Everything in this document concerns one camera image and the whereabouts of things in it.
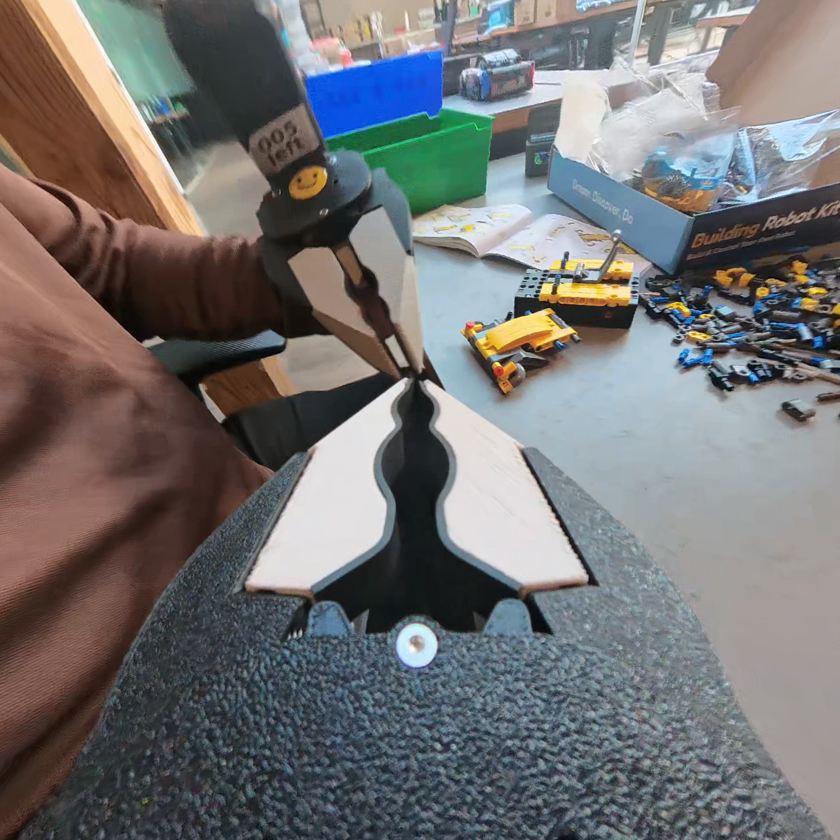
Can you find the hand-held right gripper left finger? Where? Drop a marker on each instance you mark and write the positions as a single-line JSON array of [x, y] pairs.
[[328, 512]]

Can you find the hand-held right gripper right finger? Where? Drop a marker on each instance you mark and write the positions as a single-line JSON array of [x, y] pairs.
[[505, 518]]

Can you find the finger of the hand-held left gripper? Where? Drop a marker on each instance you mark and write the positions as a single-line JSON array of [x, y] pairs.
[[328, 289], [394, 262]]

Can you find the person's left forearm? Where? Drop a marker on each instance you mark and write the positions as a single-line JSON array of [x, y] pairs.
[[164, 275]]

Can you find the grey desk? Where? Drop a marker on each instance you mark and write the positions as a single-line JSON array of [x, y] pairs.
[[656, 492]]

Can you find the person's black trousers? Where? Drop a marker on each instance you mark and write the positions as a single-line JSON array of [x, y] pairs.
[[315, 420]]

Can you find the green plastic bin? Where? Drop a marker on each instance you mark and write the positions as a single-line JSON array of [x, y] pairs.
[[426, 157]]

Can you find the open instruction booklet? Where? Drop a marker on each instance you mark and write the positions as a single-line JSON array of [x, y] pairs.
[[512, 229]]

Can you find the black chair armrest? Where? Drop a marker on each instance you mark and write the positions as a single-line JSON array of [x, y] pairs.
[[216, 351]]

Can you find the blue plastic bin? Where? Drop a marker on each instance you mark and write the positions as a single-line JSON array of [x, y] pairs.
[[374, 92]]

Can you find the yellow curved panel assembly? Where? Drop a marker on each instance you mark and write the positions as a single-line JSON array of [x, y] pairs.
[[518, 338]]

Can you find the wooden leg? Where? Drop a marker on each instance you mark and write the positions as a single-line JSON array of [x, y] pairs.
[[98, 98]]

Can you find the black block with yellow beams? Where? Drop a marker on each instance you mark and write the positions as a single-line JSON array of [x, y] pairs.
[[577, 302]]

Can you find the wood edged table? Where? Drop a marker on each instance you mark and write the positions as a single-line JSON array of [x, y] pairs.
[[518, 98]]

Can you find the toy race car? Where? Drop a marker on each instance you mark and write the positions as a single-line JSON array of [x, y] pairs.
[[499, 75]]

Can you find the cluttered background shelves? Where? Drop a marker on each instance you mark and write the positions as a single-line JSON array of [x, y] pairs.
[[525, 19]]

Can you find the clear plastic bags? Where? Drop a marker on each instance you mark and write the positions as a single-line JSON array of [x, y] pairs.
[[669, 131]]

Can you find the dark grey sleeve piece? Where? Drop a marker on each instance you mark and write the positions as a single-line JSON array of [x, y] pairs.
[[797, 410]]

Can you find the pile of small building pieces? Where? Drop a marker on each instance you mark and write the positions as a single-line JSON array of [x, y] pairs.
[[754, 321]]

